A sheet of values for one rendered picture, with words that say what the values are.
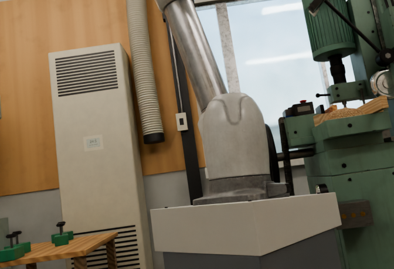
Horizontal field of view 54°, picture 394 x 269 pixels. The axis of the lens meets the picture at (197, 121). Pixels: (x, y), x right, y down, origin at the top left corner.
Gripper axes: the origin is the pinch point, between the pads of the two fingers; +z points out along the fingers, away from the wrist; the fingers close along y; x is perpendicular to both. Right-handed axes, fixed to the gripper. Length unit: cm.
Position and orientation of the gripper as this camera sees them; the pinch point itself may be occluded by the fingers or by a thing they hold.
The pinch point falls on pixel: (326, 0)
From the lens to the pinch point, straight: 156.6
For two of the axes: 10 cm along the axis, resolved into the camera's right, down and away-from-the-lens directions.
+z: 0.9, 1.4, 9.9
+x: -6.6, -7.3, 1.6
